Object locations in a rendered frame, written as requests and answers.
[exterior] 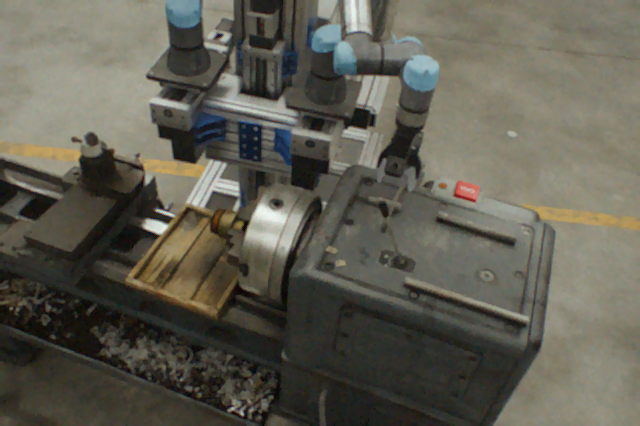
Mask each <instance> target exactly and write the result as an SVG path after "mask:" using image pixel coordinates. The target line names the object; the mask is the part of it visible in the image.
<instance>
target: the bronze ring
mask: <svg viewBox="0 0 640 426"><path fill-rule="evenodd" d="M237 214H238V212H234V211H232V210H224V209H218V210H216V212H215V213H214V215H213V216H212V219H211V222H210V231H211V232H212V233H214V234H216V235H219V237H221V238H224V239H227V233H228V232H229V231H230V229H231V228H235V229H237V230H241V231H243V232H246V230H247V227H248V225H249V220H246V219H243V218H240V217H237Z"/></svg>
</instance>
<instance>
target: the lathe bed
mask: <svg viewBox="0 0 640 426"><path fill-rule="evenodd" d="M0 163H1V165H2V168H3V169H4V170H3V171H1V172H0V210H1V212H0V231H1V232H0V237H1V236H2V234H3V233H4V231H5V230H7V229H8V228H9V227H10V226H11V225H12V224H13V223H16V222H18V221H26V222H29V223H31V224H34V223H36V222H37V220H38V219H39V217H40V218H41V216H43V215H44V214H45V213H46V212H47V211H48V210H50V209H51V208H52V207H53V206H54V205H55V204H56V202H57V201H59V200H60V199H61V198H62V197H63V196H64V195H65V194H66V193H67V192H68V191H65V190H64V187H63V186H62V183H61V178H62V177H63V176H61V175H58V174H55V173H52V172H49V171H46V170H43V169H40V168H38V167H35V166H32V165H29V164H26V163H23V162H20V161H16V160H13V159H10V158H7V157H4V156H1V155H0ZM14 175H17V176H14ZM25 176H26V177H25ZM17 178H18V179H17ZM30 179H31V180H30ZM33 179H34V180H33ZM16 180H17V181H16ZM22 180H24V181H25V182H24V181H22ZM26 180H27V181H26ZM19 181H20V182H19ZM46 185H47V186H46ZM38 186H39V187H38ZM53 186H54V187H53ZM58 186H59V187H58ZM43 187H44V188H43ZM58 188H59V189H60V190H59V189H58ZM61 188H62V189H61ZM56 189H57V190H56ZM34 190H35V191H34ZM53 190H54V192H53ZM56 191H57V192H56ZM56 193H57V194H56ZM54 194H55V195H54ZM50 196H53V198H52V197H50ZM19 198H20V199H19ZM31 199H32V200H31ZM9 201H10V203H7V202H9ZM11 203H13V204H11ZM18 204H19V205H18ZM14 206H15V207H14ZM10 207H12V208H10ZM155 209H156V210H155ZM11 211H12V212H11ZM175 216H176V214H173V213H170V212H167V211H164V210H161V209H158V208H155V207H152V206H149V207H146V206H144V207H143V212H142V214H141V215H137V214H135V215H134V216H133V217H132V218H131V219H130V220H129V222H128V223H127V224H126V225H125V226H124V227H123V229H122V230H121V231H120V232H119V233H118V235H117V236H116V237H115V238H114V239H113V240H112V242H111V243H110V244H109V245H108V246H107V247H106V249H105V250H104V251H103V252H102V253H101V255H100V256H99V257H98V260H97V261H96V262H95V263H94V264H93V265H92V266H91V268H90V269H89V270H87V271H86V272H85V274H84V275H83V276H82V277H81V278H80V279H79V281H78V282H77V283H76V284H71V283H68V282H66V281H63V280H60V279H58V278H55V277H52V276H50V275H47V274H45V273H42V272H37V271H34V270H31V269H29V268H26V267H23V266H21V265H18V264H15V263H13V262H10V261H7V260H5V259H2V258H0V269H2V270H5V271H8V272H11V273H13V274H16V275H19V276H24V277H27V278H29V279H32V280H35V281H37V282H40V283H42V284H45V285H48V286H50V287H53V288H56V289H58V290H61V291H63V292H66V293H69V294H71V295H74V296H76V297H78V298H81V299H83V300H86V301H89V302H91V303H94V304H97V305H99V306H102V307H104V308H107V309H110V310H112V311H115V312H118V313H120V314H123V315H128V316H131V317H133V318H136V319H139V320H141V321H144V322H147V323H149V324H152V325H154V326H157V327H160V328H162V329H165V330H168V331H169V332H172V333H174V334H177V335H180V336H182V337H185V338H188V339H190V340H193V341H195V342H198V343H201V344H203V345H206V346H209V347H211V348H214V349H216V350H219V351H224V352H226V353H229V354H231V355H234V356H236V357H239V358H242V359H244V360H247V361H250V362H252V363H255V364H257V365H260V366H263V367H265V368H268V369H271V370H273V371H275V372H278V373H280V374H281V371H282V357H281V352H282V350H283V348H284V340H285V325H286V310H287V302H285V303H282V302H279V301H277V300H275V299H272V298H271V299H269V298H266V297H263V296H258V298H257V297H255V295H258V294H256V293H254V295H253V293H252V292H249V291H246V292H245V290H244V289H242V288H241V287H240V285H239V287H240V289H239V290H240V291H239V290H238V291H239V293H238V291H237V290H236V292H235V294H234V295H233V297H232V299H231V300H230V303H229V304H228V306H227V307H226V309H225V311H224V312H223V314H222V316H221V317H220V319H219V320H218V321H217V320H215V319H212V318H209V317H207V316H204V315H201V314H198V313H196V312H193V311H190V310H188V308H187V309H184V308H181V307H178V306H173V305H171V304H169V303H166V302H163V301H161V300H158V298H157V299H156V298H153V297H150V296H148V295H145V294H142V293H139V292H137V291H134V290H131V289H129V288H127V286H126V283H125V281H124V280H125V279H126V278H127V277H128V275H129V274H130V273H131V272H130V273H127V272H129V270H130V271H131V270H132V269H134V268H135V266H136V265H137V264H138V262H139V261H141V260H142V258H143V256H145V255H143V256H142V254H147V252H148V251H149V250H150V249H151V248H152V246H153V245H154V244H155V243H156V241H157V240H158V238H159V237H160V235H161V234H162V233H163V231H164V230H165V229H166V227H167V226H168V225H169V224H170V222H171V221H172V220H173V218H174V217H175ZM146 217H148V218H146ZM28 218H29V219H28ZM36 219H37V220H36ZM142 219H143V220H142ZM28 220H29V221H28ZM35 220H36V221H35ZM139 220H141V221H139ZM156 220H157V221H156ZM154 221H156V222H154ZM142 222H143V223H142ZM144 222H145V223H144ZM148 222H149V223H148ZM162 222H163V223H162ZM141 223H142V225H141ZM158 223H159V224H158ZM161 223H162V224H161ZM6 224H7V225H6ZM152 224H153V225H152ZM156 224H158V225H156ZM164 224H165V225H164ZM9 225H10V226H9ZM161 225H162V226H161ZM142 227H144V228H142ZM163 227H164V228H163ZM1 228H2V229H1ZM150 228H151V229H150ZM146 229H147V230H146ZM154 230H155V231H154ZM143 234H144V235H143ZM150 236H151V237H150ZM145 237H146V238H145ZM140 238H141V239H140ZM142 238H143V239H142ZM155 238H156V239H155ZM125 240H126V242H125ZM151 240H153V241H151ZM124 242H125V243H124ZM142 243H143V244H142ZM115 244H116V245H115ZM150 244H152V245H150ZM110 245H112V248H109V246H110ZM139 246H140V247H139ZM147 246H148V247H147ZM120 247H121V248H120ZM131 248H132V250H131V251H129V252H128V250H129V249H131ZM137 248H139V249H141V250H139V249H137ZM146 248H147V249H146ZM134 249H135V250H134ZM148 249H149V250H148ZM142 250H143V251H142ZM113 251H115V252H113ZM121 251H122V252H124V254H123V253H121ZM141 251H142V253H141ZM144 251H145V252H144ZM127 252H128V253H127ZM130 252H131V253H130ZM139 252H140V253H139ZM119 253H121V254H119ZM126 253H127V254H126ZM134 254H136V255H134ZM130 257H131V258H130ZM139 257H141V258H139ZM112 262H113V263H116V264H117V265H116V264H112ZM110 263H111V265H110ZM104 264H105V265H104ZM101 266H103V267H104V268H103V267H102V268H101ZM108 267H109V269H108ZM114 267H115V268H114ZM130 267H131V268H130ZM105 268H106V269H105ZM120 268H121V269H120ZM97 269H98V270H97ZM122 269H123V270H122ZM124 269H126V270H124ZM128 269H129V270H128ZM104 270H105V271H104ZM98 271H99V272H98ZM125 271H126V272H125ZM125 273H127V274H125ZM116 274H119V275H120V276H119V275H117V276H119V277H117V276H116ZM124 277H126V278H124ZM244 292H245V293H246V294H247V296H244V295H243V294H244ZM248 294H249V295H250V296H248ZM252 295H253V296H252ZM242 296H243V297H244V298H243V297H242ZM246 297H247V298H246ZM252 297H253V299H252ZM258 299H259V300H258ZM236 306H237V307H238V306H239V307H238V308H237V307H236ZM240 306H241V307H240ZM230 308H231V309H230ZM235 309H236V310H235ZM237 309H238V310H237ZM230 310H231V311H230ZM229 311H230V312H229ZM233 311H234V313H233ZM236 311H237V312H236ZM228 313H229V314H228ZM227 314H228V315H227ZM232 314H233V315H232ZM232 316H233V317H232ZM227 317H228V318H227ZM231 319H232V320H231Z"/></svg>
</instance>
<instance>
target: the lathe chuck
mask: <svg viewBox="0 0 640 426"><path fill-rule="evenodd" d="M306 192H308V191H305V190H302V189H299V188H295V187H292V186H289V185H285V184H282V183H275V184H273V185H272V186H271V187H270V188H269V189H268V190H267V191H266V192H265V194H264V195H263V197H262V198H261V200H260V202H259V204H258V205H257V207H256V209H255V211H254V214H253V215H252V217H251V219H250V222H249V225H248V227H247V230H246V233H245V236H244V240H243V243H242V247H241V251H240V256H239V262H240V263H243V262H246V263H248V264H247V265H249V274H248V275H247V276H244V275H243V273H240V272H238V273H237V274H238V282H239V285H240V287H241V288H242V289H244V290H246V291H249V292H252V293H256V294H259V295H261V296H263V297H266V298H269V299H271V297H270V292H269V284H270V275H271V270H272V265H273V261H274V257H275V254H276V251H277V247H278V241H279V238H280V236H281V233H282V230H283V228H284V225H285V223H286V221H287V218H288V216H289V215H290V213H291V211H292V209H293V208H294V206H295V204H296V203H297V201H298V200H299V198H300V197H301V196H302V195H303V194H304V193H306ZM273 200H280V201H281V202H282V204H283V205H282V207H281V208H279V209H274V208H272V207H271V205H270V204H271V202H272V201H273Z"/></svg>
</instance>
